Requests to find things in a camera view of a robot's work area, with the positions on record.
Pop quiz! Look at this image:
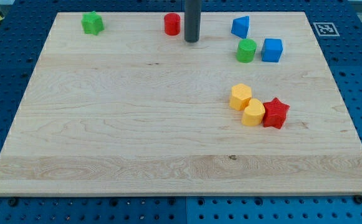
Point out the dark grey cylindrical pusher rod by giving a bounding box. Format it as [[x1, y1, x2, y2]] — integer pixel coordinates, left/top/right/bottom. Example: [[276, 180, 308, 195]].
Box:
[[184, 0, 202, 43]]

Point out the yellow hexagon block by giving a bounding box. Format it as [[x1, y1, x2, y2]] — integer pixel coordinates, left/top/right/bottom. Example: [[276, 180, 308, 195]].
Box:
[[229, 83, 252, 111]]

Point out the red cylinder block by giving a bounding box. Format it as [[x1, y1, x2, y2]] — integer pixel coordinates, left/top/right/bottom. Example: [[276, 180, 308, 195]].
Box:
[[164, 12, 181, 35]]

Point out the blue triangle block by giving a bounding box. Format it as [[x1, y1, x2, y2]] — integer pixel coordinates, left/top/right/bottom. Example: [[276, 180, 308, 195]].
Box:
[[231, 16, 250, 39]]

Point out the green cylinder block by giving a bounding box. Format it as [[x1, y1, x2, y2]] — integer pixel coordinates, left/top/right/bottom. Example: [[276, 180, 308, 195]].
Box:
[[236, 39, 257, 63]]

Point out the blue cube block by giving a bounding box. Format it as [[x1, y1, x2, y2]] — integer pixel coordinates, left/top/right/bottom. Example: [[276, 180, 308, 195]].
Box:
[[261, 39, 283, 63]]

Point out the green star block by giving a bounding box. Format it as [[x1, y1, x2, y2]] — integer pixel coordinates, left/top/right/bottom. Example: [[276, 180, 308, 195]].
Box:
[[81, 11, 104, 35]]

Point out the light wooden board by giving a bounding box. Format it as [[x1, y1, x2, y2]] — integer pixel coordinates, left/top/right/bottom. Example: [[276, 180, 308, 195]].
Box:
[[0, 12, 362, 197]]

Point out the yellow heart block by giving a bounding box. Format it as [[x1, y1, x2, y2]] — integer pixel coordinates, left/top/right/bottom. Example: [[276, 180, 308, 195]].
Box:
[[241, 98, 265, 126]]

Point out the red star block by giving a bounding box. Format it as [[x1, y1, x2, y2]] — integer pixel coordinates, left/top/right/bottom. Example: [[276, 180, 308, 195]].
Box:
[[263, 98, 290, 129]]

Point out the white fiducial marker tag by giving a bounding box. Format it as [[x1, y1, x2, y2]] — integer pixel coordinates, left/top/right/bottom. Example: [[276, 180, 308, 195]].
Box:
[[313, 22, 340, 37]]

